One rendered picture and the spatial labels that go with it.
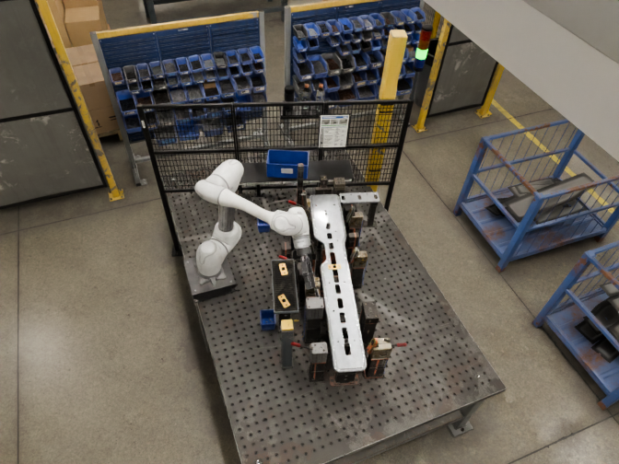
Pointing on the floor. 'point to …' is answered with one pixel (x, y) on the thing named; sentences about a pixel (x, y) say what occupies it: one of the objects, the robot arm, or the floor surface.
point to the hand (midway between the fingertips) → (310, 285)
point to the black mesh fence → (270, 143)
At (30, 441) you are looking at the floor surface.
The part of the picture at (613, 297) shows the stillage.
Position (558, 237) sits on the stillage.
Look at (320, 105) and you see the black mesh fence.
